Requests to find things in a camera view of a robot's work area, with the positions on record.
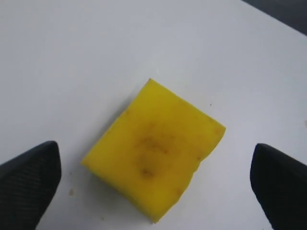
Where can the yellow sponge block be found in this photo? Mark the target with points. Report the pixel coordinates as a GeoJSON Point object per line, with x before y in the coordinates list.
{"type": "Point", "coordinates": [152, 150]}

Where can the grey backdrop cloth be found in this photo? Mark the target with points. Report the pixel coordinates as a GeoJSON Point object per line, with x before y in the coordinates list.
{"type": "Point", "coordinates": [293, 13]}

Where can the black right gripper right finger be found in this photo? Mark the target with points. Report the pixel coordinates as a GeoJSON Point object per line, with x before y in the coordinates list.
{"type": "Point", "coordinates": [279, 183]}

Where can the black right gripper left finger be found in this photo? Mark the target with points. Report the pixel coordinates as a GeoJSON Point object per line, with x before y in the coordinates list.
{"type": "Point", "coordinates": [28, 184]}

